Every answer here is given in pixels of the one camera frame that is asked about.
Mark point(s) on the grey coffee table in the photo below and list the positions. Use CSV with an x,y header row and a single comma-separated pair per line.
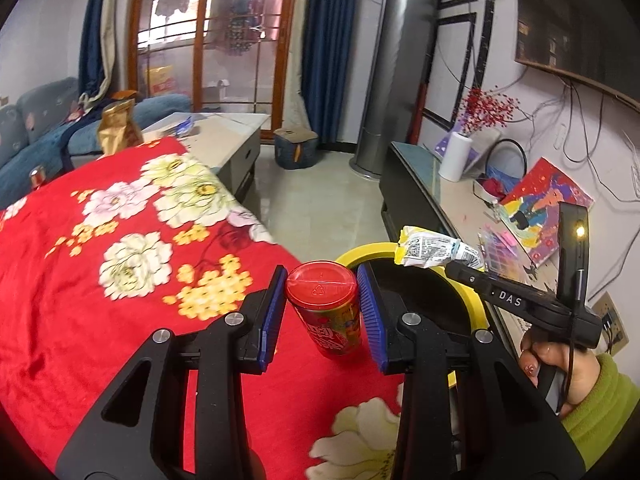
x,y
225,135

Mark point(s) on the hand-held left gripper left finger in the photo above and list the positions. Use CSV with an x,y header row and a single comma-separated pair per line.
x,y
270,310

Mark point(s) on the silver standing air conditioner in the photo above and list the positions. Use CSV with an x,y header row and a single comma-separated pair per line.
x,y
395,60

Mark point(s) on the gold paper bag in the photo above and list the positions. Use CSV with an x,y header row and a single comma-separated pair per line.
x,y
117,130

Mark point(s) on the small red can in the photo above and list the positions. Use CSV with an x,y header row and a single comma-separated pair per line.
x,y
37,177

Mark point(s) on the dark television cabinet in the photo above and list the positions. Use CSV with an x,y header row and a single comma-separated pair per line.
x,y
415,185

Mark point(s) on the wall television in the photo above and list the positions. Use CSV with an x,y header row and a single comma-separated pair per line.
x,y
575,10

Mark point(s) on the beige curtain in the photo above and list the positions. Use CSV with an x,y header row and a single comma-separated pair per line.
x,y
297,110
112,35

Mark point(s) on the yellow rimmed black trash bin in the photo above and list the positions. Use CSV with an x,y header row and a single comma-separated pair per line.
x,y
425,290

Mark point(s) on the red berry branches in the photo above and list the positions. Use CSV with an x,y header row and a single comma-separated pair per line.
x,y
487,107

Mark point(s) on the wooden glass door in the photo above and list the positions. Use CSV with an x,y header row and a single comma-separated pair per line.
x,y
210,35

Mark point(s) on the white vase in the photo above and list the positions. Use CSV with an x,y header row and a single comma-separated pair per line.
x,y
455,157

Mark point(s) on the blue curtain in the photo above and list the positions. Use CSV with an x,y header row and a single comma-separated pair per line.
x,y
325,35
92,35

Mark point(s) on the person's right hand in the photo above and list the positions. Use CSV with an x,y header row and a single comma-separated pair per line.
x,y
580,375

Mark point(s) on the purple card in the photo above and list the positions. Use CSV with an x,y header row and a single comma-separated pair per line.
x,y
482,145

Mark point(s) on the blue grey sofa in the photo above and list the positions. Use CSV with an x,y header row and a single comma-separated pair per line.
x,y
30,160

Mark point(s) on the gold wall socket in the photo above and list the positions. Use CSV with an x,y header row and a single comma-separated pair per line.
x,y
615,322

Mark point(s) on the colourful sticker sheet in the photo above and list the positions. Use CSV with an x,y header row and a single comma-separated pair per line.
x,y
505,250

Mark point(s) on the colourful painting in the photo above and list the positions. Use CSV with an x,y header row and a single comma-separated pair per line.
x,y
545,205

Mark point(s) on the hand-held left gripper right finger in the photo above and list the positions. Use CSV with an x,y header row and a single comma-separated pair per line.
x,y
372,310

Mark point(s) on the red floral blanket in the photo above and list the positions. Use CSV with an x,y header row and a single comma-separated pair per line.
x,y
75,285

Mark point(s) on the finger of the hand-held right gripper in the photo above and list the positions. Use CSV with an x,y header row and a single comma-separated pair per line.
x,y
465,272

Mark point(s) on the person's right forearm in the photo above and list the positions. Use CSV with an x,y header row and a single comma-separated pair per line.
x,y
610,405

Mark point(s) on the white yellow snack wrapper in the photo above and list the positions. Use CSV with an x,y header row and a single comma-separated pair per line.
x,y
430,250

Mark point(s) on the red snack canister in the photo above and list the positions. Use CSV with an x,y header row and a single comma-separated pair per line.
x,y
322,310

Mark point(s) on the blue snack wrapper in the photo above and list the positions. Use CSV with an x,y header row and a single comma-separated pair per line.
x,y
182,125

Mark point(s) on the yellow cardboard box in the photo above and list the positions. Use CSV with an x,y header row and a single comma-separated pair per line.
x,y
161,80

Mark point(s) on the white box red yarn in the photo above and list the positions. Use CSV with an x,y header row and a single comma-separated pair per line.
x,y
495,187

